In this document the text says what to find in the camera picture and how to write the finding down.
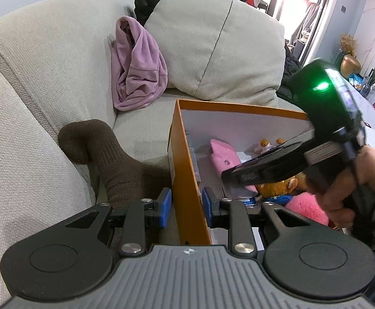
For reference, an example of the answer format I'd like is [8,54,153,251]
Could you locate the brown white plush animal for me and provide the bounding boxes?
[256,172,308,205]

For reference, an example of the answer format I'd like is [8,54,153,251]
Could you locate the beige fabric sofa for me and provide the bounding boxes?
[0,0,307,309]

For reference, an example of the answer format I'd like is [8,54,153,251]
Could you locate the beige sofa cushion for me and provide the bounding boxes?
[144,0,285,101]

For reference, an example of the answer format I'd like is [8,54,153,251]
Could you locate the pink snap pouch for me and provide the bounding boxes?
[210,139,259,194]

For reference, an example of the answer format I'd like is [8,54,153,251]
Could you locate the black garment bundle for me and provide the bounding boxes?
[134,0,175,26]

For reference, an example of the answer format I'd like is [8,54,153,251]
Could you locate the pink fluffy plush ball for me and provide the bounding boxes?
[285,191,331,227]

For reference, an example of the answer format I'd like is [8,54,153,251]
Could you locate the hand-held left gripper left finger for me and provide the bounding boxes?
[65,187,173,258]

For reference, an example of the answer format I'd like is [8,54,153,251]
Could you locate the orange cardboard box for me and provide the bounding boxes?
[168,99,317,253]

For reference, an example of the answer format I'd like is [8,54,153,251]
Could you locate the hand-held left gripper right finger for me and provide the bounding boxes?
[202,187,329,259]

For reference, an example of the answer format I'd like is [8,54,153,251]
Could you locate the brown left sock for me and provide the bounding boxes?
[58,120,172,210]

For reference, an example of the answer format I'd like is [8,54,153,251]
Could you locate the gold vase dried flowers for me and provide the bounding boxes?
[339,34,362,78]

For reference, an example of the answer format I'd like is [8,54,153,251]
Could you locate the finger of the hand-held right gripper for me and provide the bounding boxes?
[221,150,291,198]

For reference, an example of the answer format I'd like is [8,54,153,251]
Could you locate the pink cloth garment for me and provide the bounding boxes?
[111,16,169,111]

